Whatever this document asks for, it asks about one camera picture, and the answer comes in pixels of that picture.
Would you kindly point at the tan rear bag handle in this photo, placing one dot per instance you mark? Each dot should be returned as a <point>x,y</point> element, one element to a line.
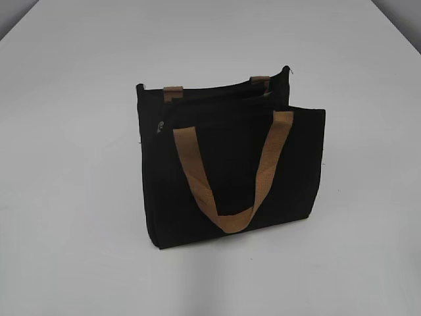
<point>256,85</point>

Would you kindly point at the metal zipper pull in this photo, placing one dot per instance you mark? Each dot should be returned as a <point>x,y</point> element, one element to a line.
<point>161,127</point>

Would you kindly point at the black tote bag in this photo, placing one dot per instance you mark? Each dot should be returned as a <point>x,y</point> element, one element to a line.
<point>227,165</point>

